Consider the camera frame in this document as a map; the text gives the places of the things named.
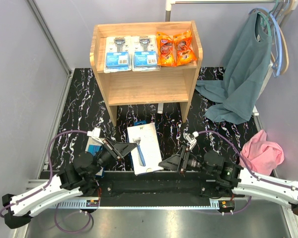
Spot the wooden two-tier shelf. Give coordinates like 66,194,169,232
90,20,203,124

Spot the white Harry's razor box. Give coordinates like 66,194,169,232
127,122,163,176

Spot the aluminium corner frame profile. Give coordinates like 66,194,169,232
26,0,72,75

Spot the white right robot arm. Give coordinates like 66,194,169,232
159,146,298,216

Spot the blue Harry's razor box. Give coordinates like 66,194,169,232
85,137,104,178

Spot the beige wooden hanger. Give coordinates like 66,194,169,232
273,0,298,75

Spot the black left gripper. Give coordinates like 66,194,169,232
89,137,137,177

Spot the small white bottle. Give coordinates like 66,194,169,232
157,103,164,114

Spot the metal clothes rack bar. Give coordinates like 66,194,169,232
165,0,281,22

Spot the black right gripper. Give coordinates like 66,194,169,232
158,145,215,176

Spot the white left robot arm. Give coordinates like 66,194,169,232
2,138,137,229

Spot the green plastic hanger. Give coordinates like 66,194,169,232
258,0,279,37

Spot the teal blue t-shirt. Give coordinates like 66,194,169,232
195,12,272,124

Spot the blue plastic hanger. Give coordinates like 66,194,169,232
250,7,283,78

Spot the pink cloth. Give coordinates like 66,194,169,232
239,129,285,176

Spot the Gillette razor blister pack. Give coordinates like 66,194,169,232
104,36,132,73

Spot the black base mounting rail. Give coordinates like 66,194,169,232
89,171,232,209

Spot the orange razor pack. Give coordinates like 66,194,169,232
156,32,176,67
173,30,197,66

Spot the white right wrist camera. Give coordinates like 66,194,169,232
184,131,199,151

